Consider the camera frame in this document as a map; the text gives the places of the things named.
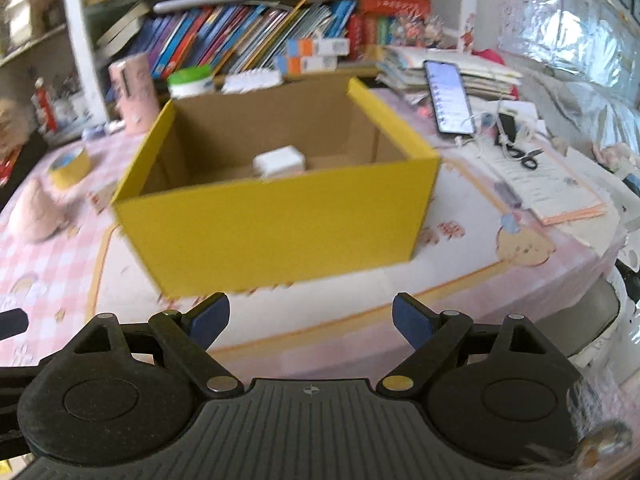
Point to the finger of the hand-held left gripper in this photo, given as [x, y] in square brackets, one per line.
[12, 324]

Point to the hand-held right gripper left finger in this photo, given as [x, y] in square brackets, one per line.
[210, 320]

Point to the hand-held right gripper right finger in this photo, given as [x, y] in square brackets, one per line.
[412, 320]

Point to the yellow cardboard box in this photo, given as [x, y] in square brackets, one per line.
[275, 230]

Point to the pale pink plush toy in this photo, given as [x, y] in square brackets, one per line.
[37, 215]

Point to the yellow tape roll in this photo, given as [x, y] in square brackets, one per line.
[70, 172]

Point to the white cube box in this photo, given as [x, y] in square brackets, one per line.
[280, 162]

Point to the pink checked tablecloth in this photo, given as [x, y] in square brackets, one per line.
[350, 320]

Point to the white grey stool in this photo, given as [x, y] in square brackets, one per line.
[597, 320]

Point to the stack of paper sheets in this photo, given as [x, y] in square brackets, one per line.
[550, 190]

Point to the black scissors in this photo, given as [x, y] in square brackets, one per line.
[528, 162]

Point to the orange fluffy cat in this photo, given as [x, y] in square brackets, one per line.
[10, 125]

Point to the small spray bottle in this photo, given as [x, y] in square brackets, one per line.
[100, 131]

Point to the black charger adapter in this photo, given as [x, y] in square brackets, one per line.
[507, 127]

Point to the smartphone with lit screen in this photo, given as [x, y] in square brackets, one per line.
[450, 97]

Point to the pink cylindrical dispenser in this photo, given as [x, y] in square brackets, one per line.
[132, 95]

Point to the white jar green lid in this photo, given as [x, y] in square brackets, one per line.
[190, 82]

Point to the white ridged tray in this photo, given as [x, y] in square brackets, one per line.
[252, 81]

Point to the stack of booklets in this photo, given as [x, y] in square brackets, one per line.
[490, 77]

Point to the orange and white carton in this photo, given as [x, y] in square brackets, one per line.
[320, 46]
[305, 64]

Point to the colourful paper flower bunch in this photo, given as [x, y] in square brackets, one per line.
[425, 32]

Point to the row of colourful books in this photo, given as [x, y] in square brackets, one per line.
[225, 30]

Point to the white bookshelf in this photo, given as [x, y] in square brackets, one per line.
[75, 35]

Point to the thick lying books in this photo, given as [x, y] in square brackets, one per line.
[122, 27]

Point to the red boxed book set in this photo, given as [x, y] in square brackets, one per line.
[395, 5]

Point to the long white bar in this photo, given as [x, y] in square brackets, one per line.
[220, 1]

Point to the silver foil window cover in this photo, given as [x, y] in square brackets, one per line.
[575, 35]

